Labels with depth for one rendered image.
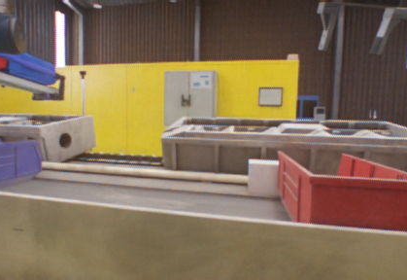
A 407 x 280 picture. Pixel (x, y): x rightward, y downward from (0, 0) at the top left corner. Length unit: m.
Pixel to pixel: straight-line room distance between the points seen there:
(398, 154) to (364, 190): 0.57
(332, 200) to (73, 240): 0.48
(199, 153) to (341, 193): 0.57
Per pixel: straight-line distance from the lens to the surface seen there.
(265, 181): 0.74
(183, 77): 3.11
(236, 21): 13.50
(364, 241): 0.44
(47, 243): 0.58
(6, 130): 1.35
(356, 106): 13.63
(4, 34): 0.85
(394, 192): 0.45
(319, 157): 0.89
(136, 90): 3.58
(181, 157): 0.89
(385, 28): 0.72
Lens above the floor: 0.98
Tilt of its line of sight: 5 degrees down
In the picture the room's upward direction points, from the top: 1 degrees clockwise
